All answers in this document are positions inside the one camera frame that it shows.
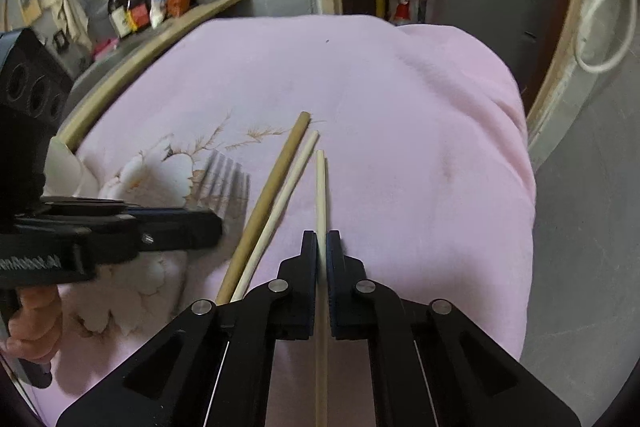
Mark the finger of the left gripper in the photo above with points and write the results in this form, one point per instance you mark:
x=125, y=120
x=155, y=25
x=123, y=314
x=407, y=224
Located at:
x=172, y=229
x=58, y=205

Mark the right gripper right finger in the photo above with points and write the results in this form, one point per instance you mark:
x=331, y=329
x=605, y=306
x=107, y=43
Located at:
x=431, y=365

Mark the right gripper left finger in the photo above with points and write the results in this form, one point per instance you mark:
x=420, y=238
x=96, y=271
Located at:
x=211, y=365

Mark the steel fork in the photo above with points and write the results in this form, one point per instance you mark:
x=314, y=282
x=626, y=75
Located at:
x=221, y=186

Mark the brown bamboo chopstick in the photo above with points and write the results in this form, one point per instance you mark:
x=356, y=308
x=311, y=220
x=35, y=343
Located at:
x=261, y=211

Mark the pale cream chopstick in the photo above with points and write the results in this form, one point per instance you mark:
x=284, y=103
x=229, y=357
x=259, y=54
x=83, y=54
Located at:
x=275, y=215

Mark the white utensil holder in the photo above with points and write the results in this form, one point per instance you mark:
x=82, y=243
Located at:
x=66, y=175

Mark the left hand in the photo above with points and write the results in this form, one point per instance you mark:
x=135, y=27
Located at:
x=35, y=330

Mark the pink floral cloth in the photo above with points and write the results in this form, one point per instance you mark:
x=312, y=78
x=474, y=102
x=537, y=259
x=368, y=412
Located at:
x=422, y=138

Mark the hanging beige towel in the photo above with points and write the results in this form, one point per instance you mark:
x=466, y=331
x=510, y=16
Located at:
x=71, y=18

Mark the red white bottle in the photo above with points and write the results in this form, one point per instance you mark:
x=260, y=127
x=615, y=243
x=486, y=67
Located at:
x=404, y=12

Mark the grey cabinet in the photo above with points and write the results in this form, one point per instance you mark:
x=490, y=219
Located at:
x=513, y=29

